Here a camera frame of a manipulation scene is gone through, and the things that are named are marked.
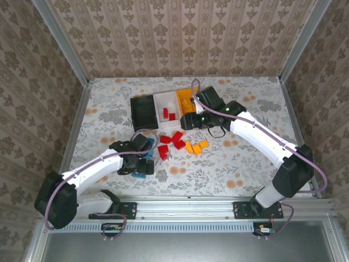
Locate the aluminium table side rail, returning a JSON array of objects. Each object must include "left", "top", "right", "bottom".
[
  {"left": 51, "top": 79, "right": 95, "bottom": 200},
  {"left": 279, "top": 78, "right": 323, "bottom": 199}
]

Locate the orange plastic container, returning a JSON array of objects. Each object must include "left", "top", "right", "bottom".
[{"left": 175, "top": 87, "right": 204, "bottom": 127}]

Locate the aluminium front rail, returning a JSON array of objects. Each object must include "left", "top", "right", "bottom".
[{"left": 40, "top": 198, "right": 335, "bottom": 219}]

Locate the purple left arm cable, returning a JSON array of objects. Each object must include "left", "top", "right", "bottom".
[{"left": 44, "top": 129, "right": 159, "bottom": 241}]

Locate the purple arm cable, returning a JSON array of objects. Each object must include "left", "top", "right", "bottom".
[
  {"left": 190, "top": 78, "right": 328, "bottom": 241},
  {"left": 44, "top": 129, "right": 159, "bottom": 241}
]

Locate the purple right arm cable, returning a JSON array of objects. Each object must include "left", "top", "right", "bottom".
[{"left": 190, "top": 78, "right": 328, "bottom": 241}]

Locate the white plastic container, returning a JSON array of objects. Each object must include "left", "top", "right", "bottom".
[{"left": 153, "top": 91, "right": 183, "bottom": 129}]

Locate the grey metal panel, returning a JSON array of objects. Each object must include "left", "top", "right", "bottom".
[{"left": 26, "top": 219, "right": 349, "bottom": 262}]

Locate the aluminium frame post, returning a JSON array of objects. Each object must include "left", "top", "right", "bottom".
[
  {"left": 279, "top": 0, "right": 333, "bottom": 81},
  {"left": 31, "top": 0, "right": 91, "bottom": 86}
]

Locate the grey slotted cable duct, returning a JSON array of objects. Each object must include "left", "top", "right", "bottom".
[{"left": 50, "top": 221, "right": 257, "bottom": 234}]

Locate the black plastic container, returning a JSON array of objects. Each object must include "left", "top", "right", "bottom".
[{"left": 129, "top": 94, "right": 160, "bottom": 132}]

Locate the black cable connector box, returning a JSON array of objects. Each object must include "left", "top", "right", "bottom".
[
  {"left": 252, "top": 222, "right": 276, "bottom": 237},
  {"left": 101, "top": 222, "right": 124, "bottom": 237}
]

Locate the floral table cover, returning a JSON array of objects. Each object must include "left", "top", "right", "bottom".
[{"left": 62, "top": 76, "right": 314, "bottom": 198}]

